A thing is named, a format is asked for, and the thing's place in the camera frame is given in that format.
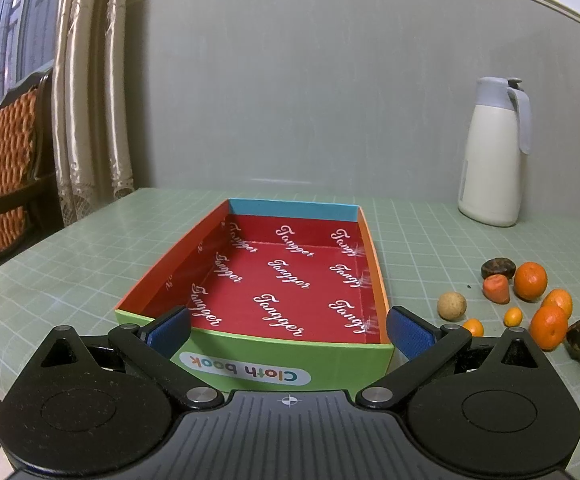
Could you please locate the orange tangerine back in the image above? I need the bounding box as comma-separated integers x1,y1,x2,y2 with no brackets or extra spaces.
514,261,548,302

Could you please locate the wooden sofa orange cushion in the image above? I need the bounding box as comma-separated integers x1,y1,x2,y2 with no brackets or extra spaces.
0,70,63,266

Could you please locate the cream thermos jug grey lid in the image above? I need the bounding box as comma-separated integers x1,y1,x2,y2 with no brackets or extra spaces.
458,76,532,228

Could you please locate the dark rotten fruit back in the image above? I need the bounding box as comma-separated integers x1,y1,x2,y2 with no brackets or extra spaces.
481,257,517,281

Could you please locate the colourful cardboard box tray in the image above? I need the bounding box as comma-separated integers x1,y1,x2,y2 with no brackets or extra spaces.
115,198,394,393

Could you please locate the tan round longan fruit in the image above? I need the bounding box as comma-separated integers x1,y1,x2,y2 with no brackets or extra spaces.
436,292,467,322

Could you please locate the orange tangerine front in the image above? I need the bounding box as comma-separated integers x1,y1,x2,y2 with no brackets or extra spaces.
529,306,568,351

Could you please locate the small orange kumquat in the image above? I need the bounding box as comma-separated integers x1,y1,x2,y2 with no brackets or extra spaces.
462,318,484,337
504,307,523,327

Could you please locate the beige satin curtain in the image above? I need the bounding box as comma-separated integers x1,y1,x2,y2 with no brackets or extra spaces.
51,0,134,226

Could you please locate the orange tangerine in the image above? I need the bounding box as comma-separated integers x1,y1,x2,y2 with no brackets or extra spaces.
542,288,573,318
514,261,548,302
529,306,568,351

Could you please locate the green grid tablecloth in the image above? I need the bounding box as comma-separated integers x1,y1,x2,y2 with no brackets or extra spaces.
0,186,580,480

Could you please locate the red-orange carrot piece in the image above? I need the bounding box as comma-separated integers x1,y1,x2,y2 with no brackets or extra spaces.
482,274,510,304

